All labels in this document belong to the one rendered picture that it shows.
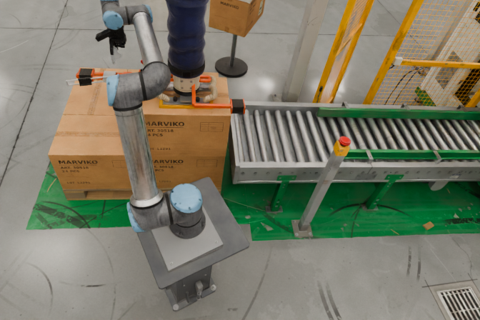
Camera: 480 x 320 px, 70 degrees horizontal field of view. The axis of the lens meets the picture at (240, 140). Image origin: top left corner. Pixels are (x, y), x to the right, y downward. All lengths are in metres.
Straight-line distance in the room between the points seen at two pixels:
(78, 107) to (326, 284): 2.27
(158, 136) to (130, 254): 0.90
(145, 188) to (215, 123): 0.82
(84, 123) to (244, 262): 1.56
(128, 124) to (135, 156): 0.15
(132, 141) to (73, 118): 1.41
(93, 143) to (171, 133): 0.60
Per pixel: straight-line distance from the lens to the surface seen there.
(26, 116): 3.82
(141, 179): 1.56
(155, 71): 1.44
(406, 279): 3.04
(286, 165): 2.45
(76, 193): 2.96
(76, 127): 2.77
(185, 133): 2.30
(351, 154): 2.69
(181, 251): 1.83
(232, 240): 1.89
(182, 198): 1.64
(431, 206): 3.57
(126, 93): 1.40
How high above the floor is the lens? 2.43
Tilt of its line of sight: 46 degrees down
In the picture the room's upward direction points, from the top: 10 degrees clockwise
